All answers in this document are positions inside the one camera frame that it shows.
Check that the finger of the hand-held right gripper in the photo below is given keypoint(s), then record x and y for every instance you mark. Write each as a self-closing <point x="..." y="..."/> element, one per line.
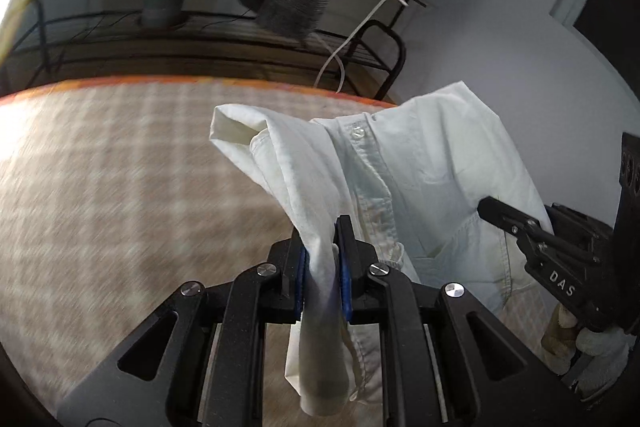
<point x="505" y="214"/>

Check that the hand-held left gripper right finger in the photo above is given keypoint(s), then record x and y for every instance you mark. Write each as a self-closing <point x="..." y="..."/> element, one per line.
<point x="345" y="279"/>

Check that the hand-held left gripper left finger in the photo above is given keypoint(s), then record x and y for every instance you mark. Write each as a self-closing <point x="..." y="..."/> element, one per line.
<point x="300" y="279"/>

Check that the white button shirt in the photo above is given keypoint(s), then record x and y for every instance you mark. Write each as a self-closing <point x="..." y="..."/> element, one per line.
<point x="440" y="167"/>

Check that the person's right hand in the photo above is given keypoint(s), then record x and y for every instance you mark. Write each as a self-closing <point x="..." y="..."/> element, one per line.
<point x="600" y="347"/>

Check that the black metal rack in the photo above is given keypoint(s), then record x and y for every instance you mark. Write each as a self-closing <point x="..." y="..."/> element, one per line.
<point x="125" y="27"/>

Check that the potted plant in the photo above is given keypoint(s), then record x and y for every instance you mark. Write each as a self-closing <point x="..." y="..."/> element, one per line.
<point x="162" y="4"/>

